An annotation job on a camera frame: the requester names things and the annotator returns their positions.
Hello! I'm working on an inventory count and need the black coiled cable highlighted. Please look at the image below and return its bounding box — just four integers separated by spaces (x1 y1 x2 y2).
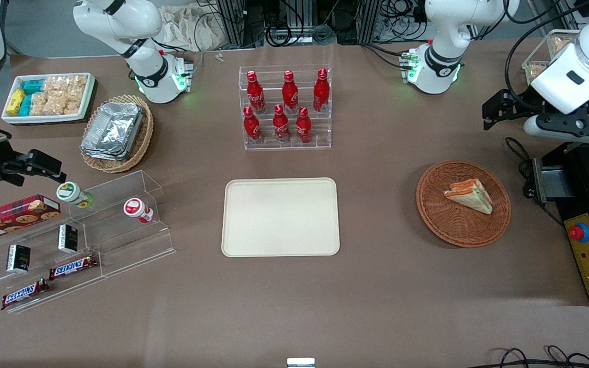
504 136 536 198

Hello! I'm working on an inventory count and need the red lid yogurt cup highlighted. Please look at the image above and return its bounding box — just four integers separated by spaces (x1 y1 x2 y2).
123 197 155 224

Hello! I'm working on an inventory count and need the clear acrylic step stand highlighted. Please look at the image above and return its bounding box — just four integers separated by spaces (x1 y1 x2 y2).
66 170 177 280
0 212 105 314

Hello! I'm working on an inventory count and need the green lid yogurt cup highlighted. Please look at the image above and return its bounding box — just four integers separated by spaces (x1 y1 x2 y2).
56 181 94 209

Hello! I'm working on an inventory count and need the triangular sandwich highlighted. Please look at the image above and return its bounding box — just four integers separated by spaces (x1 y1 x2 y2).
443 178 494 215

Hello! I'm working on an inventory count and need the black floor cable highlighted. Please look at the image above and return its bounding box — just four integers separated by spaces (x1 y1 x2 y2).
480 346 589 368

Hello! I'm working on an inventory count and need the aluminium frame with cables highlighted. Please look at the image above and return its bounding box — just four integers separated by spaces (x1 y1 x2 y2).
195 0 431 49

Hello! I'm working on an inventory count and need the yellow snack packet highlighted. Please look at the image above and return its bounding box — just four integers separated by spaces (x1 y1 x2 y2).
6 89 26 117

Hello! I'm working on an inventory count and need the Snickers chocolate bar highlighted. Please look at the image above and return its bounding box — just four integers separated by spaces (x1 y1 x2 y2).
49 254 99 281
1 278 50 311

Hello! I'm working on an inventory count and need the red cola bottle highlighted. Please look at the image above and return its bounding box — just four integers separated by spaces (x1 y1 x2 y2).
272 104 291 144
312 68 331 113
246 71 267 114
281 71 299 114
243 106 263 144
294 106 313 145

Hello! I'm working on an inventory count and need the white rectangular snack bin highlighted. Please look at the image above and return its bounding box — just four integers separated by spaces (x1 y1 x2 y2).
1 72 96 126

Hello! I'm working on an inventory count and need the clear bin with bread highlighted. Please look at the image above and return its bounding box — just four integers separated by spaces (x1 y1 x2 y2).
522 29 582 85

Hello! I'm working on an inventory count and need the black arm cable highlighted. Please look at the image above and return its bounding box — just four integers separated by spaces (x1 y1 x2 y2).
503 0 589 114

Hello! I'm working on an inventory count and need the red tartan cookie box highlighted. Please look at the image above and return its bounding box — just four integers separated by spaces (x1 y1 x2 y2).
0 194 62 244

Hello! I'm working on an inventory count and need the black control box yellow panel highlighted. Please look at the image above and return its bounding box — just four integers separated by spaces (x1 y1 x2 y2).
532 142 589 307

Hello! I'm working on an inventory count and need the round brown wicker basket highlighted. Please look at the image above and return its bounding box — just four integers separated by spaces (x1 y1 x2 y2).
416 160 512 249

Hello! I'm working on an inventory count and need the aluminium foil tray stack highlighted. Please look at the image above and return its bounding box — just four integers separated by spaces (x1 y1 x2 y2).
80 101 145 162

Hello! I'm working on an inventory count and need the small black box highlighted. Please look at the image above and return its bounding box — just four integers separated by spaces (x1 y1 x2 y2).
58 223 79 255
6 244 32 273

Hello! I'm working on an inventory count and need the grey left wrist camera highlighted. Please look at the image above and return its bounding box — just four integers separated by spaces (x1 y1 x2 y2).
523 113 589 145

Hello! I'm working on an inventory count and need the grey metal bracket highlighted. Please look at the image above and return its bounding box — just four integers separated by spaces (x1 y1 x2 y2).
532 156 572 203

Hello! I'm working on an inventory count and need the oval light wicker basket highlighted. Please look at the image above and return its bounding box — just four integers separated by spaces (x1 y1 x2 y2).
79 94 155 174

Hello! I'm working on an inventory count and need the beige cloth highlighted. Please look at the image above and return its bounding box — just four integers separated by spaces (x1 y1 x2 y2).
163 4 235 52

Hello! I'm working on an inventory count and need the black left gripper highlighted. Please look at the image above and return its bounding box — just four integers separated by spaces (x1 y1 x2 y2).
482 89 589 131

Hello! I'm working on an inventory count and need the red emergency stop button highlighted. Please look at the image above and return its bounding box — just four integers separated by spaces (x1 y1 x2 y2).
568 222 589 244

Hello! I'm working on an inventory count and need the cream plastic tray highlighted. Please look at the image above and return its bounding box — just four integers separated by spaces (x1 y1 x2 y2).
221 177 341 258

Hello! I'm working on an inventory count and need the clear acrylic bottle rack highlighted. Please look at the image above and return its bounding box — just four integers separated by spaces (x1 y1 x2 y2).
238 64 333 151

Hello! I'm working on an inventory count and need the clear rice cracker bag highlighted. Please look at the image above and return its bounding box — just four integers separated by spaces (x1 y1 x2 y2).
30 93 55 117
53 93 87 116
66 75 88 97
44 76 68 96

